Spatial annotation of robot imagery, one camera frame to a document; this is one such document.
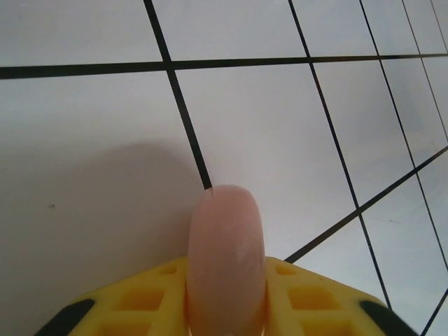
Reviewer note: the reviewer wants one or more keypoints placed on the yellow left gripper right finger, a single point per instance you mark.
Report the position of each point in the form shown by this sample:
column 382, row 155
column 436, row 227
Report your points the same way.
column 315, row 315

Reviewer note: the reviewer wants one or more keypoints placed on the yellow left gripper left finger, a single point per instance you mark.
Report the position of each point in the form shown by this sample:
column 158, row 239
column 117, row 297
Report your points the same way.
column 140, row 315

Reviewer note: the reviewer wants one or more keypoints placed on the pink earbud charging case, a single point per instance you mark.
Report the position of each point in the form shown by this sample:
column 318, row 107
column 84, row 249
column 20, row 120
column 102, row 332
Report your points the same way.
column 225, row 252

